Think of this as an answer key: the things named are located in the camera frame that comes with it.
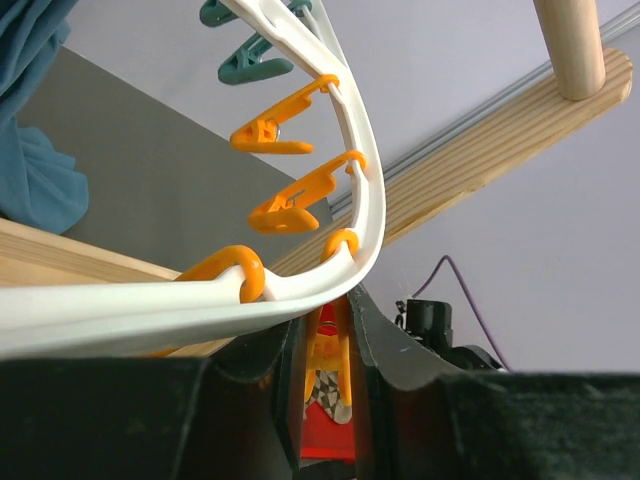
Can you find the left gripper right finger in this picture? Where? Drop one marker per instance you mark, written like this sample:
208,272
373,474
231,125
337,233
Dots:
418,417

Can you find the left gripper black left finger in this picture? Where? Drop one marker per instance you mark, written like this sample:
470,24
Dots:
234,415

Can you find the orange clip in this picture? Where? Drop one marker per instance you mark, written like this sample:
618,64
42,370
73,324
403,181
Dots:
209,269
287,211
261,134
327,347

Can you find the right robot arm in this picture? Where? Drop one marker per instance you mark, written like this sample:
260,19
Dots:
430,324

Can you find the white plastic sock hanger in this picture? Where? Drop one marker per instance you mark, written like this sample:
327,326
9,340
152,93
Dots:
232,292

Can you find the teal clip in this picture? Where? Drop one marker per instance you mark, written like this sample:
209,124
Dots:
213,13
246,64

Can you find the red plastic tray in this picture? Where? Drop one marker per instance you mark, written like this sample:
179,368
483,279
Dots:
327,431

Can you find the brown argyle sock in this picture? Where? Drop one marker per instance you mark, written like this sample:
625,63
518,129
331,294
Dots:
326,395

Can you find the wooden rack base tray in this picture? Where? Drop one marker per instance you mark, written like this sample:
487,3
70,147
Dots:
31,257

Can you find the teal blue sock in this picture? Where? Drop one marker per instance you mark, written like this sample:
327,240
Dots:
40,187

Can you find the wooden rod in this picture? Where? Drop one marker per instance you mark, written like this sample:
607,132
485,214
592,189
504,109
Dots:
573,41

